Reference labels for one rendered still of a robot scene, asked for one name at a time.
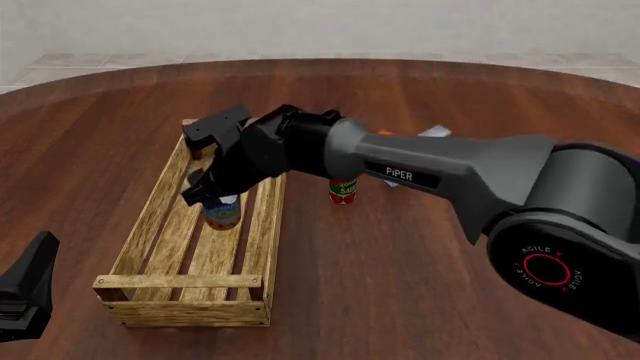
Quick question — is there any wooden slat tray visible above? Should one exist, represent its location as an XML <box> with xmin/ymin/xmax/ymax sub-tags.
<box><xmin>91</xmin><ymin>118</ymin><xmax>288</xmax><ymax>329</ymax></box>

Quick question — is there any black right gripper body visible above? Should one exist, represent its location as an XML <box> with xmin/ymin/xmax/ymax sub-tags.
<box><xmin>205</xmin><ymin>125</ymin><xmax>262</xmax><ymax>197</ymax></box>

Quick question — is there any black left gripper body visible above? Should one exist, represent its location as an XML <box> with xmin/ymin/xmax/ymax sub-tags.
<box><xmin>0</xmin><ymin>267</ymin><xmax>53</xmax><ymax>344</ymax></box>

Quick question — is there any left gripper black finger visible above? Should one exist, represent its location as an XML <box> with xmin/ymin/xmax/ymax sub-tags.
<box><xmin>13</xmin><ymin>230</ymin><xmax>61</xmax><ymax>309</ymax></box>

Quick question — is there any white food box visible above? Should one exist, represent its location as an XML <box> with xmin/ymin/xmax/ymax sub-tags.
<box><xmin>382</xmin><ymin>123</ymin><xmax>453</xmax><ymax>189</ymax></box>

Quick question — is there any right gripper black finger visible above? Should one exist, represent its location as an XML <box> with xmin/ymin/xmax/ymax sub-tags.
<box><xmin>186</xmin><ymin>168</ymin><xmax>214</xmax><ymax>188</ymax></box>
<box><xmin>180</xmin><ymin>183</ymin><xmax>232</xmax><ymax>207</ymax></box>

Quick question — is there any tomato sauce can red label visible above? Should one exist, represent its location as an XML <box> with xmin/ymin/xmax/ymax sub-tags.
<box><xmin>328</xmin><ymin>177</ymin><xmax>361</xmax><ymax>207</ymax></box>

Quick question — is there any alphabet soup can blue label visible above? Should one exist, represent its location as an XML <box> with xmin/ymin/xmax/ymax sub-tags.
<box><xmin>201</xmin><ymin>192</ymin><xmax>243</xmax><ymax>231</ymax></box>

